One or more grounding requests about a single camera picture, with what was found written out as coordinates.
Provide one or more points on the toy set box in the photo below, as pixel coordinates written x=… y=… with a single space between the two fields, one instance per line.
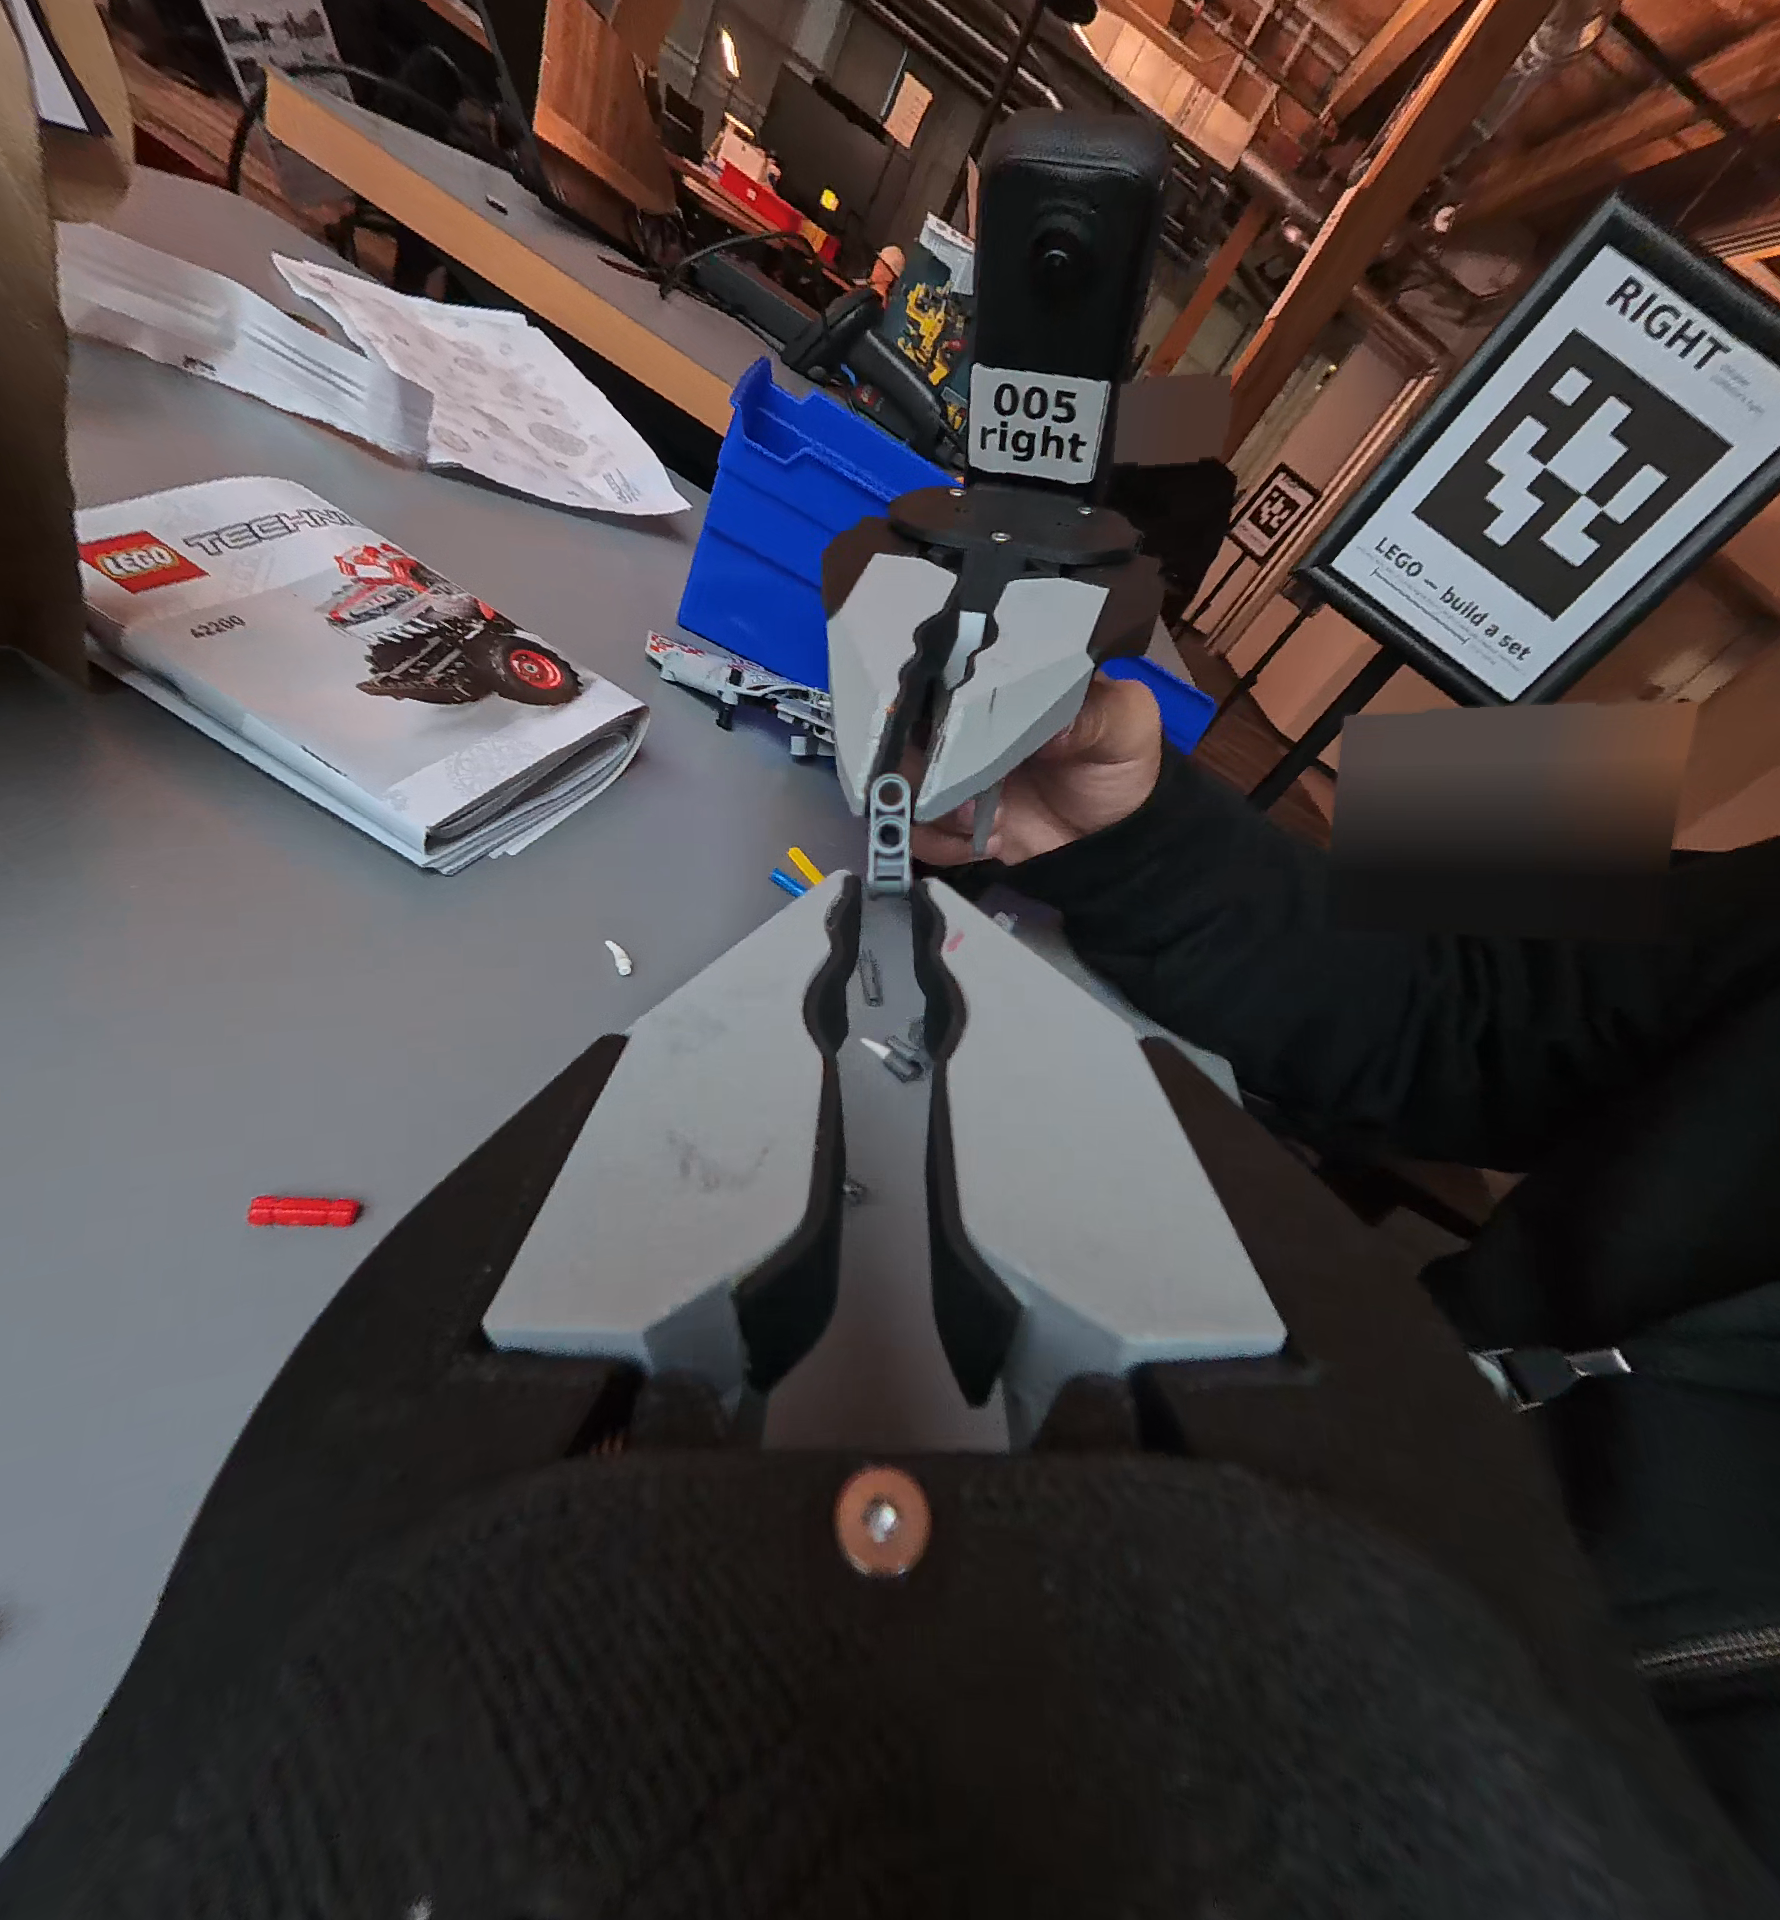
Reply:
x=929 y=307

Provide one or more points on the person's right forearm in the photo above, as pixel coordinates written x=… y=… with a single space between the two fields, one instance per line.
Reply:
x=1282 y=990

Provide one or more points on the framed marker sign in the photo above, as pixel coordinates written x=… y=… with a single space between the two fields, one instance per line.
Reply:
x=1581 y=452

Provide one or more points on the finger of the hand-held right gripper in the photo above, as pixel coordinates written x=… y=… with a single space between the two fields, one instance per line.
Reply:
x=1036 y=661
x=884 y=647

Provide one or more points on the stack of white booklets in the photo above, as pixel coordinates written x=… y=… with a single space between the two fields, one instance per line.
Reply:
x=216 y=340

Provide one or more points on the grey lego pin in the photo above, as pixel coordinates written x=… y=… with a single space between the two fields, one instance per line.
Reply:
x=872 y=973

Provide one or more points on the small grey lego piece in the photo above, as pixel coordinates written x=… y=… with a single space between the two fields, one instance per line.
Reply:
x=910 y=1046

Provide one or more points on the red lego piece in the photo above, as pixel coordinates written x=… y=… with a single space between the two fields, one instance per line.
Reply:
x=308 y=1213

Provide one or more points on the partly built lego assembly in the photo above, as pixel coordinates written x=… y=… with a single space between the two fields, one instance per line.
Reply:
x=738 y=682

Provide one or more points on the lego instruction booklet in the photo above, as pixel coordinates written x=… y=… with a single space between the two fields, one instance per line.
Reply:
x=308 y=619

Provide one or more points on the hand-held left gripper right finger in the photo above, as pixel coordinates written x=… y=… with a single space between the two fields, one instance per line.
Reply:
x=1100 y=1182

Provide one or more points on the grey table with wooden edge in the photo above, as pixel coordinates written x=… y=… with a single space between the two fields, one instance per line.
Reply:
x=530 y=227

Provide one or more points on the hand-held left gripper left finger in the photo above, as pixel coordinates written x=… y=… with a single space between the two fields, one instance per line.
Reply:
x=663 y=1169

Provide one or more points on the small marker sign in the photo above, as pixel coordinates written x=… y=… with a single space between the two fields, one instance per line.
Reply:
x=1282 y=513

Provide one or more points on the grey lego beam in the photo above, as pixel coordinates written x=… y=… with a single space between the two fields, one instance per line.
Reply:
x=890 y=852

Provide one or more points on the person's right hand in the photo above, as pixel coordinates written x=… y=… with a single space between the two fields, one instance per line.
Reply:
x=1090 y=776

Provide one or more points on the blue plastic bin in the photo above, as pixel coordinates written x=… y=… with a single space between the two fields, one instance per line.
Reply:
x=786 y=527

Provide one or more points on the wooden post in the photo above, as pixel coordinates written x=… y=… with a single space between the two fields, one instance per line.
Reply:
x=1355 y=163

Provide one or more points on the printed sticker sheet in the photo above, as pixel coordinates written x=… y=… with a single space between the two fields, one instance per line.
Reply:
x=501 y=391

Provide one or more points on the person's black jacket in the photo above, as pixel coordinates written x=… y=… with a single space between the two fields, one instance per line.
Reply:
x=1731 y=1498

